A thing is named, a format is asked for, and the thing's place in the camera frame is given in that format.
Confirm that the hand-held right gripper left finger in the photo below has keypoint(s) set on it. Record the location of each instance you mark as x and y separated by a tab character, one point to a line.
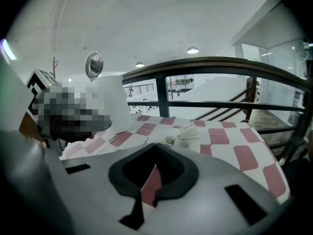
97	192

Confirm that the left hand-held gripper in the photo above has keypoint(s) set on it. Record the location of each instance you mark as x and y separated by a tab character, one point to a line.
41	89

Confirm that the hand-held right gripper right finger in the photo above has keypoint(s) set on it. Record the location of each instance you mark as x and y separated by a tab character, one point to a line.
207	204

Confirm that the white plastic pitcher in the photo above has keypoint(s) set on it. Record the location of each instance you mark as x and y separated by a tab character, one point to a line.
112	101

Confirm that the person's left forearm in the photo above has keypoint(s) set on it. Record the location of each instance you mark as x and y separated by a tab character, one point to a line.
29	128

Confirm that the distant black railing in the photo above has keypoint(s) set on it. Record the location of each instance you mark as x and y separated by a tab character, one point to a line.
139	88

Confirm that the small white plate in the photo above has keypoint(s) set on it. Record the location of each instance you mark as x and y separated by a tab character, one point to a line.
193	147

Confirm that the red and white checkered tablecloth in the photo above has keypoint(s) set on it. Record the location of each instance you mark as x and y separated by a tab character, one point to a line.
244	155

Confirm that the brown wooden coat rack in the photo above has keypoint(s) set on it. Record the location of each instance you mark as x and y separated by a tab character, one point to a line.
54	67

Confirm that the black metal railing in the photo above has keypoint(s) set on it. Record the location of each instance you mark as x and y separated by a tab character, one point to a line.
162	97

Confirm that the grey pendant lamp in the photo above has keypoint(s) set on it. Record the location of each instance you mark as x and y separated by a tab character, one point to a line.
192	50
139	64

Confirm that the long ceiling light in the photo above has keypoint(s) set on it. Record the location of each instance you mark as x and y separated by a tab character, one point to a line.
8	49

